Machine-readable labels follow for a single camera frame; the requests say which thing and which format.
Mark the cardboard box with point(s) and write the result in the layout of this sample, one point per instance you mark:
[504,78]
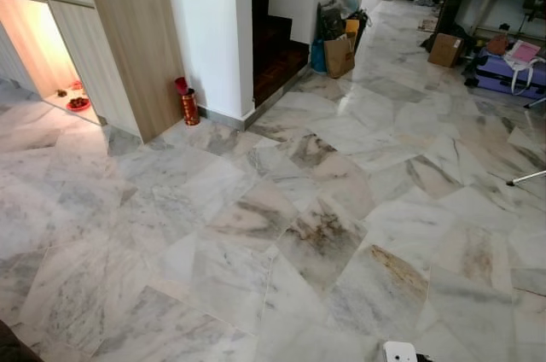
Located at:
[444,50]

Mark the red plate of fruit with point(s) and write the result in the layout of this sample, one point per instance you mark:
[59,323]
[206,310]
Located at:
[78,104]

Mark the thin white pole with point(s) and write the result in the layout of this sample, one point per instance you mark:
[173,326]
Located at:
[529,177]
[537,102]

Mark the red gold cylinder vase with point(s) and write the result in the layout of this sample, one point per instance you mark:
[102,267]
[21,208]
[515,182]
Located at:
[189,110]

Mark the purple suitcase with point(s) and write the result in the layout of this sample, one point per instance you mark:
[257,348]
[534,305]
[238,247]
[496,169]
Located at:
[499,78]

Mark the light wood cabinet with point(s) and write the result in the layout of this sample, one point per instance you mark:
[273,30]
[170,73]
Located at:
[128,37]

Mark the brown paper bag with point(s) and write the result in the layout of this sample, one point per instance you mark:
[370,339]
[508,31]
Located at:
[339,59]

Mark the stack of papers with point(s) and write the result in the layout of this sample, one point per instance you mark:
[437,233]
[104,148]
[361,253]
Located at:
[429,25]

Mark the dark wooden staircase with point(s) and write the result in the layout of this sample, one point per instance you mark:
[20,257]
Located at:
[273,46]

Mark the blue bag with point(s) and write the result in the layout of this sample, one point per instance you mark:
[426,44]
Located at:
[316,56]

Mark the black bag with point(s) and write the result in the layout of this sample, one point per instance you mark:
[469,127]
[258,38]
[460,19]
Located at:
[331,22]

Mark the white pink tote bag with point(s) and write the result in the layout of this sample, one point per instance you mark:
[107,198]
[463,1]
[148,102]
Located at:
[523,52]

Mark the small brown bag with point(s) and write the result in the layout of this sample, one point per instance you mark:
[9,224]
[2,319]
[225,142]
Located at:
[497,44]

